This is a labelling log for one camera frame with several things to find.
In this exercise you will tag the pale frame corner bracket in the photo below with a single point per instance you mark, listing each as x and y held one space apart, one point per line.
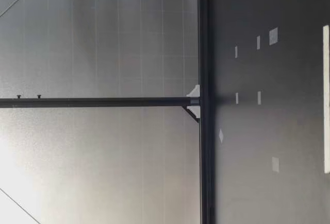
194 111
194 92

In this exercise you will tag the black frame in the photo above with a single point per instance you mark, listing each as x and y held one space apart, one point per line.
206 54

